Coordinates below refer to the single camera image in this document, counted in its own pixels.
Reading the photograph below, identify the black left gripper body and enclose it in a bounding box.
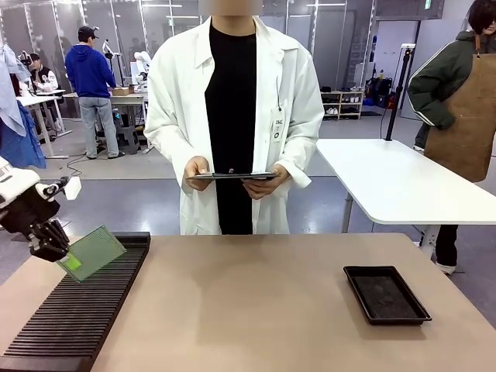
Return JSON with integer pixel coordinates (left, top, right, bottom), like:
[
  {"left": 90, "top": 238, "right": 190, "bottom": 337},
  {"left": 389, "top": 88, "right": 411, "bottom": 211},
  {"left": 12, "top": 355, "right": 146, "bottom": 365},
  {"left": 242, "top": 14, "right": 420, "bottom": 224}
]
[{"left": 0, "top": 188, "right": 61, "bottom": 236}]

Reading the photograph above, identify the green perforated PCB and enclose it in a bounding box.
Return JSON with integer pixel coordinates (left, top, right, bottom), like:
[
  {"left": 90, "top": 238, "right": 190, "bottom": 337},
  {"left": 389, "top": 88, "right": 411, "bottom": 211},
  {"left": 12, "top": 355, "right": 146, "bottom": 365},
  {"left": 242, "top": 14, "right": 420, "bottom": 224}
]
[{"left": 56, "top": 226, "right": 127, "bottom": 284}]

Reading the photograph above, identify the dark tablet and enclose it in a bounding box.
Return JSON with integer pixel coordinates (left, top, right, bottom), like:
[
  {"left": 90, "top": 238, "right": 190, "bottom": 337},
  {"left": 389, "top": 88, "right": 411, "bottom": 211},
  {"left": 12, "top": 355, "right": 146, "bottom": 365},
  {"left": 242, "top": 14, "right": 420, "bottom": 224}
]
[{"left": 185, "top": 169, "right": 281, "bottom": 183}]

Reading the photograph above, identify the person's right forearm white sleeve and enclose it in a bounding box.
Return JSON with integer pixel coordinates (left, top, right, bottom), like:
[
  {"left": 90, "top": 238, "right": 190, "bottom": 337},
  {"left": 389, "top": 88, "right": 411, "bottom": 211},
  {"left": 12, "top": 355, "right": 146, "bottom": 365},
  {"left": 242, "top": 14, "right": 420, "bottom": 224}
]
[{"left": 143, "top": 112, "right": 197, "bottom": 187}]

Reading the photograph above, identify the person's left forearm white sleeve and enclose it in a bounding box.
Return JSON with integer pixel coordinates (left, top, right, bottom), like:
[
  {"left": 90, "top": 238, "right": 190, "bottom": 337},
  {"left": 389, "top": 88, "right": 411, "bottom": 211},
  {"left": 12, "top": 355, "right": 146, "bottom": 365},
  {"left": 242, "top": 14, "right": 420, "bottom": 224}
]
[{"left": 277, "top": 115, "right": 326, "bottom": 190}]

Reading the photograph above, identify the black slotted PCB rack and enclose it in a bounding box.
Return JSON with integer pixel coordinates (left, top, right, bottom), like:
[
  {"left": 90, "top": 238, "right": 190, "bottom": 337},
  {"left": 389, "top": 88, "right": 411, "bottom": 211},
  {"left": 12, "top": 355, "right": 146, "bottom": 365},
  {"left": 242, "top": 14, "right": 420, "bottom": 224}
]
[{"left": 0, "top": 231, "right": 152, "bottom": 372}]

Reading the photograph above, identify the person's right hand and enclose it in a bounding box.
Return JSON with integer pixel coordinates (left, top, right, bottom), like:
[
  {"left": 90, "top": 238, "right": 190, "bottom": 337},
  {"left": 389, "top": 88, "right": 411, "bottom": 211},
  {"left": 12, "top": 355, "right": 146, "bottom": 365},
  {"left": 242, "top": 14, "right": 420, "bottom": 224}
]
[{"left": 184, "top": 156, "right": 214, "bottom": 192}]

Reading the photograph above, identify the person's left hand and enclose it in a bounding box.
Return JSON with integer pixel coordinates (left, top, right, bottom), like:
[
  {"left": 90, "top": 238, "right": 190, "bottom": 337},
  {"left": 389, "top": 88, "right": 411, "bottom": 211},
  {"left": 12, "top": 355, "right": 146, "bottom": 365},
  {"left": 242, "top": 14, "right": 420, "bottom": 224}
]
[{"left": 241, "top": 164, "right": 291, "bottom": 201}]

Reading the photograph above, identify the hanging blue garment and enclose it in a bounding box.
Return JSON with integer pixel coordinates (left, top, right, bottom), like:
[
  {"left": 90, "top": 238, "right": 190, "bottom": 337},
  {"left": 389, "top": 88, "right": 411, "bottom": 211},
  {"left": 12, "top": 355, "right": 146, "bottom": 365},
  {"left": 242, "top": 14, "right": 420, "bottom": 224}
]
[{"left": 0, "top": 43, "right": 47, "bottom": 171}]

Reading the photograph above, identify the white background desk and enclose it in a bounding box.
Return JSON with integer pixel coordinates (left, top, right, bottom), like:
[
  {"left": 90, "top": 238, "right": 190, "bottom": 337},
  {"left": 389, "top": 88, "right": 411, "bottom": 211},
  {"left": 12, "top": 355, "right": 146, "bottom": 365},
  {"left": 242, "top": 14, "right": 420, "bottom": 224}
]
[{"left": 15, "top": 89, "right": 74, "bottom": 160}]

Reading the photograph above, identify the black step stool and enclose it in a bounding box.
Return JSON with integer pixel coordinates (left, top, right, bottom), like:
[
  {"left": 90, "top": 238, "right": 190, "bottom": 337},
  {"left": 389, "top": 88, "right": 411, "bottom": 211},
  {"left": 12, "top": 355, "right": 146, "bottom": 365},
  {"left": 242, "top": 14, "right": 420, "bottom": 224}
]
[{"left": 115, "top": 125, "right": 141, "bottom": 156}]

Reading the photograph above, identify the seated person with cap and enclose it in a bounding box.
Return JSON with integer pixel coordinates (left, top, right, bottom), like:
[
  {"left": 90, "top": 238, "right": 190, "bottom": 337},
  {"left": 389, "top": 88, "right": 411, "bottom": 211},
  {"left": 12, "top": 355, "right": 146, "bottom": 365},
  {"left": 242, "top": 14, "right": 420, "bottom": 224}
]
[{"left": 28, "top": 53, "right": 60, "bottom": 95}]

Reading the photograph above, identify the person in blue hoodie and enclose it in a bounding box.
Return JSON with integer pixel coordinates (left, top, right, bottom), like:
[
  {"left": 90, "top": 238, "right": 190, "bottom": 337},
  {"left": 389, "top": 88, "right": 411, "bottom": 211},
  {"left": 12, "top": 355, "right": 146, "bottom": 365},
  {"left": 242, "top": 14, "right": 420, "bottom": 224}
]
[{"left": 64, "top": 26, "right": 122, "bottom": 160}]

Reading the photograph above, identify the person in white lab coat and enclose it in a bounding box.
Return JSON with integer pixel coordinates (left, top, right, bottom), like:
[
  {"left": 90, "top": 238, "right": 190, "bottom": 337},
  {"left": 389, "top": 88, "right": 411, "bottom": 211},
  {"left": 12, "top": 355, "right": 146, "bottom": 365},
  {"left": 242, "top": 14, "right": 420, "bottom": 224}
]
[{"left": 143, "top": 0, "right": 326, "bottom": 236}]

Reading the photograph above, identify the white ID badge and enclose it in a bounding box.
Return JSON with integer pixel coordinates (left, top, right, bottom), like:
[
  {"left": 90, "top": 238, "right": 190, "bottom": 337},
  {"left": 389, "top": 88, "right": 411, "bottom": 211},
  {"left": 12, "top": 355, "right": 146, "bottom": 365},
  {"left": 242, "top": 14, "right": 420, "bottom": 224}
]
[{"left": 270, "top": 108, "right": 287, "bottom": 145}]

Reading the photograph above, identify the black plastic tray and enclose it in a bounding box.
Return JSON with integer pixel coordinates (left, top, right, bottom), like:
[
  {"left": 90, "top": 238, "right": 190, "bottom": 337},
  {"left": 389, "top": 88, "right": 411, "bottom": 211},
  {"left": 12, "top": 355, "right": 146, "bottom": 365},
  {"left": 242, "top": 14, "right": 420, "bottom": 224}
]
[{"left": 343, "top": 265, "right": 433, "bottom": 326}]

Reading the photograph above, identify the wooden shoe shelf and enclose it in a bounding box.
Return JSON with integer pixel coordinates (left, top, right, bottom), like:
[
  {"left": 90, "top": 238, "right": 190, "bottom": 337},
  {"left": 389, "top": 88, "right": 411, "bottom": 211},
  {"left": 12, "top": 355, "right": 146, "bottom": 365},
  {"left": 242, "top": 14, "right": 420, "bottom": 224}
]
[{"left": 320, "top": 90, "right": 366, "bottom": 121}]

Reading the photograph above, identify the white side table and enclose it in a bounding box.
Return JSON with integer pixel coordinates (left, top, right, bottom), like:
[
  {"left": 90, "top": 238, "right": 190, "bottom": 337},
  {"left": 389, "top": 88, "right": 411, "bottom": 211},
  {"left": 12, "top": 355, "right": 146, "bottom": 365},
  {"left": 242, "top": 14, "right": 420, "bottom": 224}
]
[{"left": 315, "top": 138, "right": 496, "bottom": 260}]

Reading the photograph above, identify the black tripod stand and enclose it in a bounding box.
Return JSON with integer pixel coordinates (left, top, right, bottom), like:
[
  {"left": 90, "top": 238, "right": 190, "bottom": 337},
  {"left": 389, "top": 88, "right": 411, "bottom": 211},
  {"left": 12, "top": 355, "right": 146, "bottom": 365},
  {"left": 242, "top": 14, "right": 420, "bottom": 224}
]
[{"left": 384, "top": 43, "right": 416, "bottom": 142}]

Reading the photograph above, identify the person in brown apron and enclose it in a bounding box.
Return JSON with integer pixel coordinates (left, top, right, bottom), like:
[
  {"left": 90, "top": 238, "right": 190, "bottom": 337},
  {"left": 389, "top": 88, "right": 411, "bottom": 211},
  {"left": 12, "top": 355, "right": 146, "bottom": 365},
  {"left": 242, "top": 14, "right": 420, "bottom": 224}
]
[{"left": 407, "top": 0, "right": 496, "bottom": 276}]

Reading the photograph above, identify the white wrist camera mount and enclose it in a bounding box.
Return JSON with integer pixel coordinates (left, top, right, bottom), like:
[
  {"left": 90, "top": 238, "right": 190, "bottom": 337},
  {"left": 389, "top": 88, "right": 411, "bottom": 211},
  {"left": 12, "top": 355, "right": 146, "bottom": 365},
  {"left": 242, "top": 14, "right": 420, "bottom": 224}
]
[{"left": 36, "top": 176, "right": 83, "bottom": 202}]

